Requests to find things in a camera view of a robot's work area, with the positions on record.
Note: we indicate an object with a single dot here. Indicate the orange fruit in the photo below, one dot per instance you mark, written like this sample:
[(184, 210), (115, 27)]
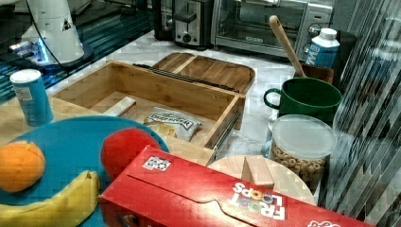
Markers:
[(22, 164)]

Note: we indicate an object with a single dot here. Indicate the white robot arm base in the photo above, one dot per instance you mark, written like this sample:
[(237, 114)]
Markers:
[(52, 40)]

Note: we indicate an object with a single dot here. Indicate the silver toaster oven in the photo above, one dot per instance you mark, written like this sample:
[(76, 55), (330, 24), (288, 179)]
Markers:
[(245, 24)]

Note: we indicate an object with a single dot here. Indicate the clear cereal container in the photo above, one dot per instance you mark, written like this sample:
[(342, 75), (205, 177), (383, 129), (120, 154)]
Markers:
[(303, 144)]

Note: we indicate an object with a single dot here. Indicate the green mug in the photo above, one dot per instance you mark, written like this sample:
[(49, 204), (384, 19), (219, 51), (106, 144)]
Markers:
[(307, 96)]

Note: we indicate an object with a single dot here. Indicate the silver black toaster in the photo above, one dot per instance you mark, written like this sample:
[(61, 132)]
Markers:
[(192, 20)]

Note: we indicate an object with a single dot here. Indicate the bamboo wooden drawer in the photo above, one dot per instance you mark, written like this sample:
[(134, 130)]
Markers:
[(219, 107)]

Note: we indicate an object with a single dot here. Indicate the small white red box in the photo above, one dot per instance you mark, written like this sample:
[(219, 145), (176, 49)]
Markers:
[(125, 108)]

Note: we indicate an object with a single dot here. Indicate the blue round plate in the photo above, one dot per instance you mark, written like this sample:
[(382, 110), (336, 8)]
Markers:
[(70, 147)]

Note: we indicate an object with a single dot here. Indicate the white chips bag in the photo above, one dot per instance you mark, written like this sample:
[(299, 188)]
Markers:
[(176, 124)]

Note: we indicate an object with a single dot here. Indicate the dark wooden serving tray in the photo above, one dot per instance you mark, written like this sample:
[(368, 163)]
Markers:
[(227, 75)]

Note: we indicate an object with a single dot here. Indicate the wooden spoon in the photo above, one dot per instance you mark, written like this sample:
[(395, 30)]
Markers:
[(282, 38)]

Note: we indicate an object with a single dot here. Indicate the yellow banana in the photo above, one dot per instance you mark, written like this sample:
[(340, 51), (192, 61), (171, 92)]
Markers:
[(68, 208)]

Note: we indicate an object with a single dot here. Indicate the brown wooden utensil holder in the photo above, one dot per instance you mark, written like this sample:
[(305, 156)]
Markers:
[(317, 72)]

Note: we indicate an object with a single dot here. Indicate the round wooden lid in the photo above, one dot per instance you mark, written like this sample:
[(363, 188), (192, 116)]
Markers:
[(267, 173)]

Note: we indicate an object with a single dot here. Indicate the red Froot Loops box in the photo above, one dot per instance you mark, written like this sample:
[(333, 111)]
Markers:
[(161, 190)]

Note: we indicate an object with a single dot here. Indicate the blue white drink bottle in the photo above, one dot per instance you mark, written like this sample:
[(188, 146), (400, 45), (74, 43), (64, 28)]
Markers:
[(323, 49)]

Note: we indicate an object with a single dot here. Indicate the blue cylindrical canister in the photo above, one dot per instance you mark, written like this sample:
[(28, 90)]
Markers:
[(30, 91)]

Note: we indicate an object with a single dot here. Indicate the red apple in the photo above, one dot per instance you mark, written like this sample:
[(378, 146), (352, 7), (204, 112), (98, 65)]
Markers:
[(121, 147)]

